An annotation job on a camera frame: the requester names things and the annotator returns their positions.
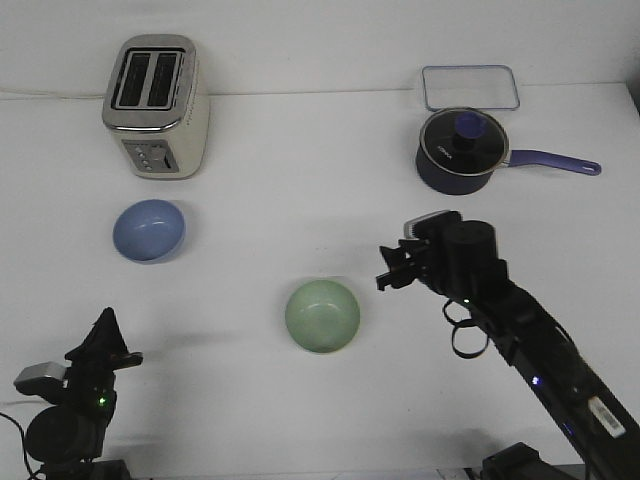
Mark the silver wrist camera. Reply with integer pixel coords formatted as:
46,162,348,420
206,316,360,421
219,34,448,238
403,210,461,240
13,362,66,397

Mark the dark blue saucepan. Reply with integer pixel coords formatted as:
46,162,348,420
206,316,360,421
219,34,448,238
414,107,602,197

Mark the glass pot lid blue knob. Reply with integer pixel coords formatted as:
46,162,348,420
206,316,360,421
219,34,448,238
418,107,510,177

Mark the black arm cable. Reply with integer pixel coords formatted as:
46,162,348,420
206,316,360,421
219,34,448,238
442,298,490,359
0,412,49,480

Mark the clear rectangular container lid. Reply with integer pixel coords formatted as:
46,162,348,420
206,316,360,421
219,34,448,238
421,64,521,112

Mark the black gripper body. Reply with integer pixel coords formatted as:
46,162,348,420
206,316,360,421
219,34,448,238
376,214,462,295
65,347,143,415

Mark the green bowl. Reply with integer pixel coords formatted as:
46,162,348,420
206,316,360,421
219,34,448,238
285,279,361,354

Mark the blue bowl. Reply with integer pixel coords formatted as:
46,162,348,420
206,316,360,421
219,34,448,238
112,199,186,263

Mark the cream and steel toaster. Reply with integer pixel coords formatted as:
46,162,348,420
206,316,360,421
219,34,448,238
102,34,210,180

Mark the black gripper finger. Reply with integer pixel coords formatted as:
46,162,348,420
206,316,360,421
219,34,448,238
67,307,128,358

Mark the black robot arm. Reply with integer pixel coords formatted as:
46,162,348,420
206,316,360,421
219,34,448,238
14,307,143,479
376,210,639,479

